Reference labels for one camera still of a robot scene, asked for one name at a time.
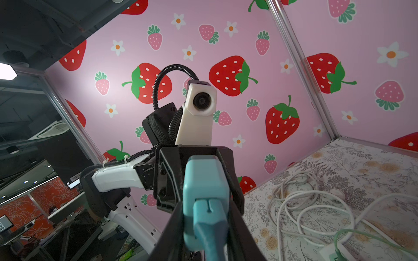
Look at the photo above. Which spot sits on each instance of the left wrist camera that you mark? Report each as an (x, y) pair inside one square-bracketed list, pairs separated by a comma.
[(197, 118)]

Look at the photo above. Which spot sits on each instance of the white blue power strip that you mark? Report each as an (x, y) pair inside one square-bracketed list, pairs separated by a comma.
[(330, 253)]

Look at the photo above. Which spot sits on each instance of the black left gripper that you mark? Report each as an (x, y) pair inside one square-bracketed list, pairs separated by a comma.
[(169, 175)]

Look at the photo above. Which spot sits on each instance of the aluminium corner post left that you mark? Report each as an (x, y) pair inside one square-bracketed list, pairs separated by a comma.
[(301, 63)]

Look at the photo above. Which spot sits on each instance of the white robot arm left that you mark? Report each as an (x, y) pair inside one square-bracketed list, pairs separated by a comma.
[(107, 189)]

